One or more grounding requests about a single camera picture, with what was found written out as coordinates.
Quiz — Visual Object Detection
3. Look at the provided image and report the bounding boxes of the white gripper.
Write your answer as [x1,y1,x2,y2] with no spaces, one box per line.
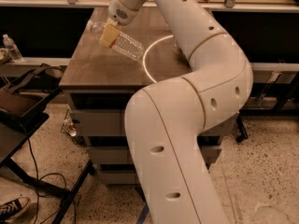
[100,0,140,48]

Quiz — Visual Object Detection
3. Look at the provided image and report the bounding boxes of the clear plastic water bottle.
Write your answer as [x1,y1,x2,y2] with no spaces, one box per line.
[86,21,144,61]

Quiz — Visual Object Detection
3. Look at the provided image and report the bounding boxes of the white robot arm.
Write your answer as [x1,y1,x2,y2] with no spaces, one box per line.
[108,0,253,224]

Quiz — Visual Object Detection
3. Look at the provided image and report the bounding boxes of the small background water bottle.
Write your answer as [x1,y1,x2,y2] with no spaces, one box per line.
[3,35,23,63]

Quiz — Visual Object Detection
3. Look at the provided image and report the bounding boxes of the grey three-drawer cabinet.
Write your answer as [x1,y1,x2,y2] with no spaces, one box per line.
[58,7,251,187]

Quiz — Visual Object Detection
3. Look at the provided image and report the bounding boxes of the tall silver metal can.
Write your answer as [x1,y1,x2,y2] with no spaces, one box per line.
[173,36,180,54]

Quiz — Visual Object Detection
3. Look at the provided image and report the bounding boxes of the black chair with bag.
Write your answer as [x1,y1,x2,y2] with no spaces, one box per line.
[0,63,93,224]

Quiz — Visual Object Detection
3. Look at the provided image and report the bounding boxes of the bottom grey drawer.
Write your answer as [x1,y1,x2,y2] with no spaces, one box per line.
[98,170,139,185]

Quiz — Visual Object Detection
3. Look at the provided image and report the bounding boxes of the black caster leg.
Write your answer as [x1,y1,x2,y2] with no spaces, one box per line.
[236,116,248,143]

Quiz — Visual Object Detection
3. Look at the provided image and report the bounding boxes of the black white sneaker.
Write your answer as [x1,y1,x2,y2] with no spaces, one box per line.
[0,197,31,221]

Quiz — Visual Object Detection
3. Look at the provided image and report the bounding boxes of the black floor cable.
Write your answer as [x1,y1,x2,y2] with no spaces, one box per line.
[19,123,78,224]

